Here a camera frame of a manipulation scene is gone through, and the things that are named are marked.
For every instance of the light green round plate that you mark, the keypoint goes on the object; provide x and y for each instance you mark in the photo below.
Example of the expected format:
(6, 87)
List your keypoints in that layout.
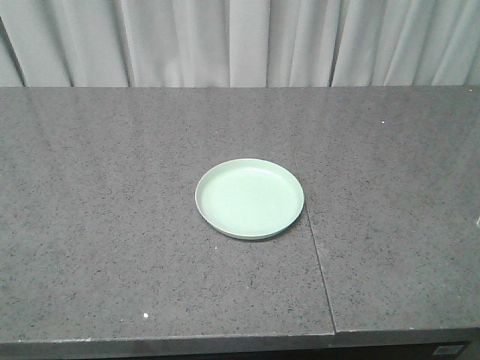
(249, 198)

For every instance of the white pleated curtain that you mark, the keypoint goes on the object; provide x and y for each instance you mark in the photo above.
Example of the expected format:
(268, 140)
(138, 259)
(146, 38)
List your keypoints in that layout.
(239, 43)

